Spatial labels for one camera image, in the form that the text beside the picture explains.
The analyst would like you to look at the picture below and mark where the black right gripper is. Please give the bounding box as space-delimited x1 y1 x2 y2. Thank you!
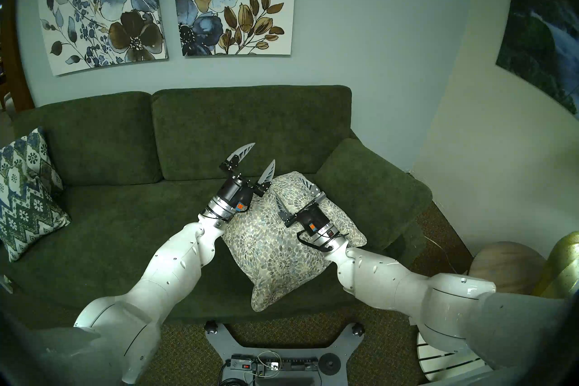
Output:
275 178 331 237

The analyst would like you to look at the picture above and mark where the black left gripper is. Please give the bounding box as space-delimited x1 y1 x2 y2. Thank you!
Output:
217 142 276 212

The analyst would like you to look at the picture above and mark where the grey pebble print cushion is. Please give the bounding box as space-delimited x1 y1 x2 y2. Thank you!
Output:
222 171 368 313

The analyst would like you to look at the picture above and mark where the wide green sofa back cushion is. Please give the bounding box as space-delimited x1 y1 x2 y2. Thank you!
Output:
151 85 352 182

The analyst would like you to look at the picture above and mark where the narrow green sofa back cushion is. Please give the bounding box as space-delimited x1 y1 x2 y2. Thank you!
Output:
14 91 163 187

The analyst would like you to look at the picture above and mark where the blue green zigzag cushion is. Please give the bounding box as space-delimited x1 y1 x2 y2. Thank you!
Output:
0 127 72 263

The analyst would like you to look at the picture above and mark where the green sofa armrest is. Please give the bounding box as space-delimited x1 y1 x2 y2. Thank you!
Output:
316 139 434 254

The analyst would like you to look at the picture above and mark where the green fabric sofa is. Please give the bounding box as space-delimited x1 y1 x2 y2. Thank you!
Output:
0 85 434 327

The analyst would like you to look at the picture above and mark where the black power strip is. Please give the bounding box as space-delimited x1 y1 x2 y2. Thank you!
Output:
231 356 318 377

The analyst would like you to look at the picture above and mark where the black round base disc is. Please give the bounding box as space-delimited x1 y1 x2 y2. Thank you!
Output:
318 354 341 375

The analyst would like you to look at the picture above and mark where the dark blue flower canvas painting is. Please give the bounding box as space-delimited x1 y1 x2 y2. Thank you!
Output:
38 0 169 77

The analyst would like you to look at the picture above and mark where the round wooden table top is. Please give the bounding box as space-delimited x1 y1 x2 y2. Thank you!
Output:
468 241 548 295

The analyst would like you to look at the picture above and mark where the gold vase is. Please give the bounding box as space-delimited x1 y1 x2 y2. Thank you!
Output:
534 231 579 300

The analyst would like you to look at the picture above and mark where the forest waterfall poster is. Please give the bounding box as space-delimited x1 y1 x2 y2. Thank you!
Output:
495 0 579 114

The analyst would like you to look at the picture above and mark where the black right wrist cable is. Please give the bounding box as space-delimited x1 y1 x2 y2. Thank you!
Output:
296 230 336 253

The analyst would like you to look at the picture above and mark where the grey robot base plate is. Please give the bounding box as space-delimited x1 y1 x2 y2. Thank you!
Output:
204 321 366 386

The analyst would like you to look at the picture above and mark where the white cable loop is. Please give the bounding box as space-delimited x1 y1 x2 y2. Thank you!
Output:
256 350 282 375

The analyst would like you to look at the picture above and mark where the thin white floor cable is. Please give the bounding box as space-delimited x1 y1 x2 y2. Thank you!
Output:
423 236 458 276

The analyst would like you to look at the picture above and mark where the black base cable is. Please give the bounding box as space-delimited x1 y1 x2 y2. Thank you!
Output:
218 359 254 386

